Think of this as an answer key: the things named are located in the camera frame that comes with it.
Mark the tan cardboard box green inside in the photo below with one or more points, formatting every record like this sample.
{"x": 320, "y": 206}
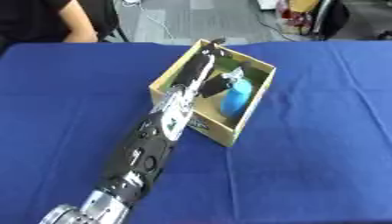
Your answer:
{"x": 214, "y": 125}

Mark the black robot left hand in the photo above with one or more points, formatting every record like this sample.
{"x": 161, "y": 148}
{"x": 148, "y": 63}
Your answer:
{"x": 193, "y": 70}

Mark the silver black robot left arm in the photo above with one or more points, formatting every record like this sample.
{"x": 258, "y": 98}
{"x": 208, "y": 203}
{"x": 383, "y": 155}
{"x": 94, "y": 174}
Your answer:
{"x": 148, "y": 145}

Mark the red and yellow bag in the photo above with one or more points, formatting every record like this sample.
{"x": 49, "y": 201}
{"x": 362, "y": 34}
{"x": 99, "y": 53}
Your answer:
{"x": 296, "y": 13}

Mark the person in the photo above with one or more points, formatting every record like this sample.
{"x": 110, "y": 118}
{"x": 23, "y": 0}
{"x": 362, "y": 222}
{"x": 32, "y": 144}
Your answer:
{"x": 30, "y": 17}

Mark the black chair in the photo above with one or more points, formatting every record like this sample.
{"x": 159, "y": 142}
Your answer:
{"x": 108, "y": 17}

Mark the blue soft toy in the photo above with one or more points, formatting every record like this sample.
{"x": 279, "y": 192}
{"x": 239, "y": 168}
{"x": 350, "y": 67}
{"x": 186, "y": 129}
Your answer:
{"x": 236, "y": 99}

